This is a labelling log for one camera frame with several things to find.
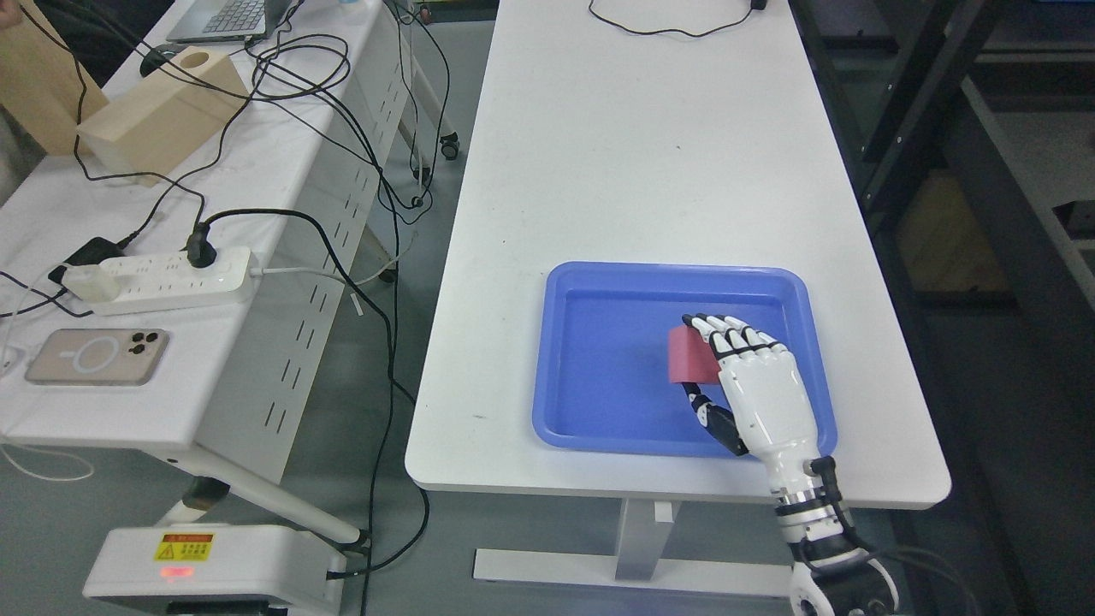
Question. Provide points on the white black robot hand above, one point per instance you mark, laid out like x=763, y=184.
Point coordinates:
x=769, y=412

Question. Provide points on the pink block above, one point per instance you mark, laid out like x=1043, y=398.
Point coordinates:
x=689, y=357

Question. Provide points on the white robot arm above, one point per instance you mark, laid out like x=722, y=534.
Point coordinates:
x=833, y=572

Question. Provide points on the blue plastic tray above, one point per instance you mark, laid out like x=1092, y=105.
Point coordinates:
x=602, y=376

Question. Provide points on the black left metal shelf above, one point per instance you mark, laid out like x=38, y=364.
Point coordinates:
x=966, y=129

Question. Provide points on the white table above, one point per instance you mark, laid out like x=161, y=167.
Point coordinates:
x=605, y=142

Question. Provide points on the white base unit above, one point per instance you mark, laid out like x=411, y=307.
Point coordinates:
x=207, y=569

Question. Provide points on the white side desk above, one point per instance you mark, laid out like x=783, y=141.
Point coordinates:
x=228, y=395

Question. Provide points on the white power strip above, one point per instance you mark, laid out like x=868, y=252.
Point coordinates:
x=163, y=282

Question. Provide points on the wooden box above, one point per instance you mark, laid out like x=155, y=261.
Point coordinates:
x=156, y=125

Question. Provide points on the grey laptop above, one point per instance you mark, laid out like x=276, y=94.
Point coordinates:
x=223, y=21

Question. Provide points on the black computer mouse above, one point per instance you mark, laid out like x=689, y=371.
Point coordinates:
x=155, y=58

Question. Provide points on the smartphone in clear case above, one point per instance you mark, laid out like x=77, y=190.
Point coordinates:
x=98, y=357

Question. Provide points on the black plug with cable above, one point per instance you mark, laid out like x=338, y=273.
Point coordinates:
x=266, y=227

